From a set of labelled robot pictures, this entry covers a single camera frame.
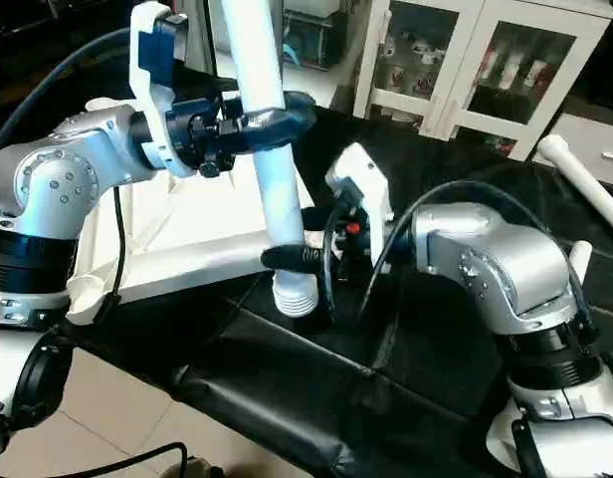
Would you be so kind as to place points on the white glass door cabinet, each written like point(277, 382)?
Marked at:
point(451, 70)

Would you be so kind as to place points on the white plastic table top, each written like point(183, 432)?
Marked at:
point(187, 239)

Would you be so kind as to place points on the white plastic table leg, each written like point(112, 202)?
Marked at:
point(581, 261)
point(272, 179)
point(575, 167)

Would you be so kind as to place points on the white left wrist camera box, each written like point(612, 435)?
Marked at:
point(147, 60)

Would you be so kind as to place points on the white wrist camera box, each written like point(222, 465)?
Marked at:
point(356, 174)
point(147, 60)

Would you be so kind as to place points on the teal plastic object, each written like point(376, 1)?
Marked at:
point(291, 52)

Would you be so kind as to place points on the black work mat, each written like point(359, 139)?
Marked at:
point(316, 398)

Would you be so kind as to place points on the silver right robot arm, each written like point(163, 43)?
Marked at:
point(496, 269)

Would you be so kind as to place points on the white drawer unit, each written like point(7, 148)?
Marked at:
point(595, 134)

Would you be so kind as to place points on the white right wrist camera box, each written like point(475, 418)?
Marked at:
point(356, 174)

